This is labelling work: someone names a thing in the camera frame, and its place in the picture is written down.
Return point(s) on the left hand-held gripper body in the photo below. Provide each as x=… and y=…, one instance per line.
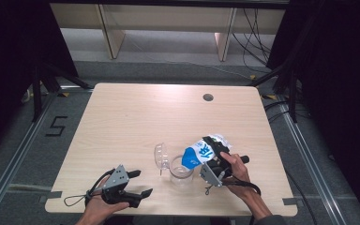
x=116, y=178

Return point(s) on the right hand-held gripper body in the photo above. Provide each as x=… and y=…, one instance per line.
x=211, y=175

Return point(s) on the white and blue salt bag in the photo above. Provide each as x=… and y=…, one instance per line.
x=197, y=153

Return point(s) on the clear glass pitcher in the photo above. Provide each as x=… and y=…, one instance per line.
x=181, y=176

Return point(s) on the person's right hand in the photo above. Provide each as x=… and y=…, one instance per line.
x=239, y=175

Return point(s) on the person's left hand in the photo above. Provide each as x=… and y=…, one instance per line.
x=100, y=211

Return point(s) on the grey tape strip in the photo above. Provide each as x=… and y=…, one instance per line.
x=290, y=201
x=53, y=195

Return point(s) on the yellow black floor marker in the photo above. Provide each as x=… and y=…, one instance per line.
x=268, y=97

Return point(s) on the black metal stand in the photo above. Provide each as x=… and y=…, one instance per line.
x=292, y=97
x=37, y=93

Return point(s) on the beige wooden desk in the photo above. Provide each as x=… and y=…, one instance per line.
x=168, y=17

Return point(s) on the black curtain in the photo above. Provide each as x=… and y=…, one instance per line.
x=340, y=78
x=9, y=62

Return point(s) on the metal floor rail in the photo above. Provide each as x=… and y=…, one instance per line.
x=15, y=156
x=309, y=156

